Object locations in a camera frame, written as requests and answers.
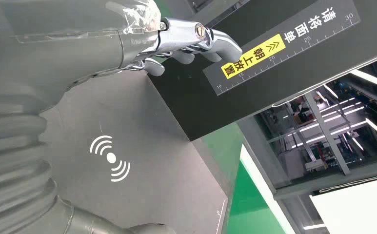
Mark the black inbound scanner machine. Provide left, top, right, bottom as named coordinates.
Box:
left=40, top=0, right=377, bottom=234

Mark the grey window frame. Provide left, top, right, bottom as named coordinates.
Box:
left=237, top=48, right=377, bottom=234

